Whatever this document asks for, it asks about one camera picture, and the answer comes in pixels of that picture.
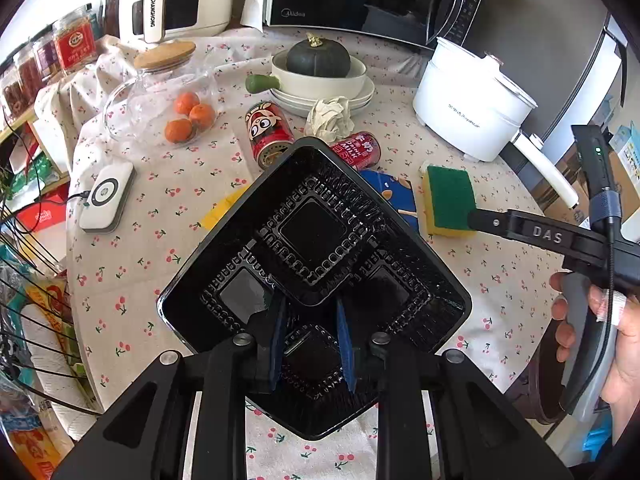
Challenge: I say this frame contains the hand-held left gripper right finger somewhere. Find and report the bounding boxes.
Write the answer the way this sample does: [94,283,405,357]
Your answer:
[336,300,576,480]

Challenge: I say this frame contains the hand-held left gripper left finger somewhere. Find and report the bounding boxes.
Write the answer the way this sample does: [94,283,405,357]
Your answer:
[50,296,288,480]

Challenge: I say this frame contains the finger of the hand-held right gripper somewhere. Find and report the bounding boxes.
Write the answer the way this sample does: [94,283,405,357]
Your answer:
[467,209,592,251]

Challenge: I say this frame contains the green and yellow sponge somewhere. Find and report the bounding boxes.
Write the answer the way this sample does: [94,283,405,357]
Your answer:
[419,162,478,238]

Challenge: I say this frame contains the black plastic food tray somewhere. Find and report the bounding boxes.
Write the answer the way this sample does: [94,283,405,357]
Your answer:
[156,136,473,442]

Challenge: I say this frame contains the brown trash bin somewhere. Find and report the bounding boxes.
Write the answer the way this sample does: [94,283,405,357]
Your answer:
[520,320,576,426]

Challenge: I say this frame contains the red drink can pink print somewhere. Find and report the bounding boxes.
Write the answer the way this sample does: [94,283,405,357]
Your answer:
[330,131,382,168]

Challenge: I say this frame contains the person's right hand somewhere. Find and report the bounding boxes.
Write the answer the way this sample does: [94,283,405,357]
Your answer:
[549,271,640,411]

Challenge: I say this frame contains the brown cardboard box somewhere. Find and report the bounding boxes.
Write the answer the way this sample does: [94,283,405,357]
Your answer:
[530,150,601,223]

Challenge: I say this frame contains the blue and white box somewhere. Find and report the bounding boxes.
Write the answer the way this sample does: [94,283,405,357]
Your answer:
[607,125,640,173]

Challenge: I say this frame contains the blue snack packet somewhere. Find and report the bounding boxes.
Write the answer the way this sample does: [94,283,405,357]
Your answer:
[360,169,418,231]

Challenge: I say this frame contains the white electric cooking pot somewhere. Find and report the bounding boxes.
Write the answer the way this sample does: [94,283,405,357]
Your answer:
[412,36,581,211]

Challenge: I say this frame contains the cherry print tablecloth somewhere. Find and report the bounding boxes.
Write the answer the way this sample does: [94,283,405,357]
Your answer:
[35,25,566,480]

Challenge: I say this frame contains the grey refrigerator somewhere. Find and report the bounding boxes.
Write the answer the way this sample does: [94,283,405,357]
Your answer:
[500,0,631,161]

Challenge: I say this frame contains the white plate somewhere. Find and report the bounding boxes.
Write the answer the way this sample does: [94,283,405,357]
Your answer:
[272,91,373,117]
[272,75,376,109]

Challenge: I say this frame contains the red cartoon drink can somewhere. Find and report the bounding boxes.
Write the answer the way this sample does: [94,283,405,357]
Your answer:
[244,101,296,171]

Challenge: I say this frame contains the white paper towel roll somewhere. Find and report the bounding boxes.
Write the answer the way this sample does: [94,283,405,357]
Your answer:
[20,305,101,441]

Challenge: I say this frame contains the crumpled white paper tissue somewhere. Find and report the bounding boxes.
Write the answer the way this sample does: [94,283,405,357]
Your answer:
[305,96,355,143]

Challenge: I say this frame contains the orange mandarin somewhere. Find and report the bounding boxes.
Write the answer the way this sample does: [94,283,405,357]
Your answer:
[165,118,194,145]
[189,103,216,128]
[174,91,201,116]

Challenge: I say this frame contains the colourful snack packets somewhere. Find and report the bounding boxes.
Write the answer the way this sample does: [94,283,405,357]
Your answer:
[0,400,76,480]

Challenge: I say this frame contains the dark green pumpkin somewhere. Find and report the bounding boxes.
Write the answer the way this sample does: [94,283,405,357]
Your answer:
[286,32,352,77]

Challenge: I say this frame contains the glass jar with cork lid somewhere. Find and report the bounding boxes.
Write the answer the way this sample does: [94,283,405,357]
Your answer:
[102,40,200,143]

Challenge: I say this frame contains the glass jar of dried food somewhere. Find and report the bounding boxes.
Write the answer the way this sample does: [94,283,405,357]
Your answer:
[32,30,62,85]
[12,47,42,97]

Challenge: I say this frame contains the white wireless charger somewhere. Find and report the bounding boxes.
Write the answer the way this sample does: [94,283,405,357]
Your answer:
[79,161,137,233]

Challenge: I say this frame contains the black wire rack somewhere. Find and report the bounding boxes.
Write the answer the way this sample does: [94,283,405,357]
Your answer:
[0,200,101,416]

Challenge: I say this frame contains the white bowl with green handle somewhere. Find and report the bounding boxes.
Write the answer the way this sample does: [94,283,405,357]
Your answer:
[245,52,367,100]

